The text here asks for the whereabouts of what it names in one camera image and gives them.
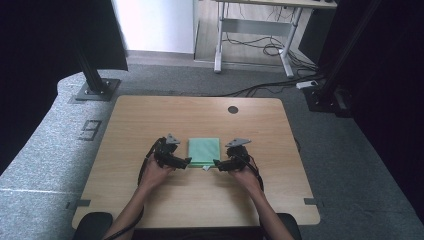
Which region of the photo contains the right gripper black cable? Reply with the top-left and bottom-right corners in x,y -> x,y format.
245,154 -> 266,194

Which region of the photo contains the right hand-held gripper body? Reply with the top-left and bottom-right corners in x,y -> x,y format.
224,137 -> 253,172

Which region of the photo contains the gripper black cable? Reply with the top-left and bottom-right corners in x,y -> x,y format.
245,154 -> 266,194
102,138 -> 160,240

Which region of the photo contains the person's left hand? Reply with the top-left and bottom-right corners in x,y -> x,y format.
137,155 -> 177,195

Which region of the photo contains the long black floor cable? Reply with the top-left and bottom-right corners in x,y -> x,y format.
216,73 -> 326,98

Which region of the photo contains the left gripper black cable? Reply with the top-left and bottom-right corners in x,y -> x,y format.
102,138 -> 160,240

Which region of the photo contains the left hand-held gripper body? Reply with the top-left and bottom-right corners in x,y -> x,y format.
152,133 -> 182,168

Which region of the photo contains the green microfibre cloth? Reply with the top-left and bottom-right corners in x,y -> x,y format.
187,136 -> 222,172

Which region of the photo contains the black metal stand with base plate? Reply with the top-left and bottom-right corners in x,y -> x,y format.
73,39 -> 122,102

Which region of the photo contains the tangle of black floor cables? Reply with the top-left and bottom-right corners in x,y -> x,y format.
222,33 -> 318,72

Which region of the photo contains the white power strip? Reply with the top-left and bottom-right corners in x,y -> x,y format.
295,79 -> 320,91

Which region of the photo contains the grey floor socket plate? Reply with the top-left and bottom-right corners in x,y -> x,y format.
77,119 -> 103,142

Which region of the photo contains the dark curtain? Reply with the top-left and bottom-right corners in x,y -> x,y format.
0,0 -> 130,175
316,0 -> 424,223

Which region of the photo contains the person's right hand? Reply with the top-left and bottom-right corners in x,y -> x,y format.
229,164 -> 265,198

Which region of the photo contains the white desk frame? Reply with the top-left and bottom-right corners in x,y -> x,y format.
213,0 -> 338,79

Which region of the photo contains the grey tape strip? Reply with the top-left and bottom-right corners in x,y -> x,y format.
65,198 -> 92,211
303,197 -> 325,207

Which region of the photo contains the black computer case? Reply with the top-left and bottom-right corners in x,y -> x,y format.
297,8 -> 335,65

